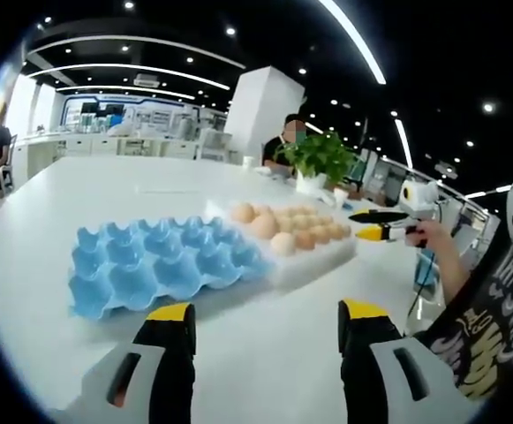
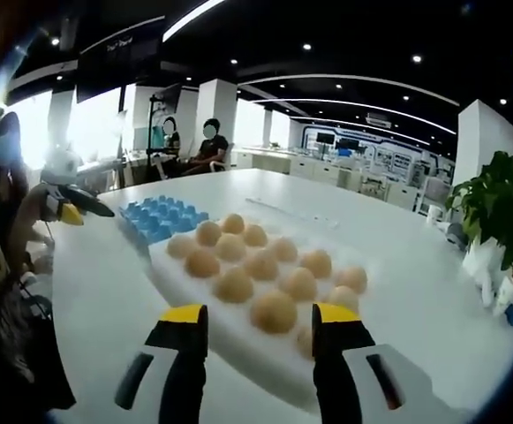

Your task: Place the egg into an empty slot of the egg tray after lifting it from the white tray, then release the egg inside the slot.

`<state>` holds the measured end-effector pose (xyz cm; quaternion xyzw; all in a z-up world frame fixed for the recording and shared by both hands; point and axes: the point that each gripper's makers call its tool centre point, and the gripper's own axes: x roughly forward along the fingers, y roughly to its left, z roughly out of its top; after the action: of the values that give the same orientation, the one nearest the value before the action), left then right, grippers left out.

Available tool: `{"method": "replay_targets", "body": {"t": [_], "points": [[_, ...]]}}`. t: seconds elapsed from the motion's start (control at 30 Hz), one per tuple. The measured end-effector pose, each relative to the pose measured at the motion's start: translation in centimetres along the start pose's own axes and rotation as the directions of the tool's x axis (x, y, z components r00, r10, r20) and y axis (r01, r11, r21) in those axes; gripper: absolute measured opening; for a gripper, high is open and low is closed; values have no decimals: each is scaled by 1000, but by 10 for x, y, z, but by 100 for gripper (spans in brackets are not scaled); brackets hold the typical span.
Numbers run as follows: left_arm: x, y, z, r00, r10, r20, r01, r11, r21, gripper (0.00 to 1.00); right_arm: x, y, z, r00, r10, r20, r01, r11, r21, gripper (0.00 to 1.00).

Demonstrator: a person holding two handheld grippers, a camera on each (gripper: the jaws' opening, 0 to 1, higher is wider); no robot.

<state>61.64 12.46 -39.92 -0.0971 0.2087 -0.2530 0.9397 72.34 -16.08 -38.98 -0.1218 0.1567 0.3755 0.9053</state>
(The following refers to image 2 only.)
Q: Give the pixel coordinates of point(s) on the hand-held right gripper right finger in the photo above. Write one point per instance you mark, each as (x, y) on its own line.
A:
(333, 353)

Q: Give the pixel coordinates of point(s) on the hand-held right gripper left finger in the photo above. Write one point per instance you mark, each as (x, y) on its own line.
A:
(185, 353)

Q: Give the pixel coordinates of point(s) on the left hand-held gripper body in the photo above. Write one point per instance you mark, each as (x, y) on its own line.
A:
(62, 165)

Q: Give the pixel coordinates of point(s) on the blue egg tray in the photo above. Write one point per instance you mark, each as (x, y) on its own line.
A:
(159, 218)

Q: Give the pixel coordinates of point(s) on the group of brown eggs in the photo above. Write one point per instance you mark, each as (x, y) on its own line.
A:
(234, 282)

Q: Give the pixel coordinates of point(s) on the white foam egg holder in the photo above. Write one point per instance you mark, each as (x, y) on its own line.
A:
(247, 349)

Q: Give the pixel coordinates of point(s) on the white table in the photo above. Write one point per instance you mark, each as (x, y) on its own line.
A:
(119, 318)

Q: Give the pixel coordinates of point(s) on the person at left edge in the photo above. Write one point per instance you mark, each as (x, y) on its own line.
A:
(4, 309)

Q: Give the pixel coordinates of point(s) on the white office chair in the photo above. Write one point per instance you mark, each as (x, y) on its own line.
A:
(223, 161)

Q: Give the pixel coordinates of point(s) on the grey round object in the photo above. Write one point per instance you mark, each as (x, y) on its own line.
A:
(457, 233)

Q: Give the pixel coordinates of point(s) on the white plant pot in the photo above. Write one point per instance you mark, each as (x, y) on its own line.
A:
(485, 269)

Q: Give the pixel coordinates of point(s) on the small blue object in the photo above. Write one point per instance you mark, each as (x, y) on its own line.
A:
(512, 315)

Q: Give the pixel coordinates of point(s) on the white cabinet row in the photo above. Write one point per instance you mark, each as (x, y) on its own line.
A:
(309, 163)

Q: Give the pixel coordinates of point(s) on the green potted plant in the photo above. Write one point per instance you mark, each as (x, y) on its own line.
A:
(499, 199)

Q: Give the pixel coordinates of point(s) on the ceiling air conditioner unit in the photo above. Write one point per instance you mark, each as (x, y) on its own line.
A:
(379, 120)

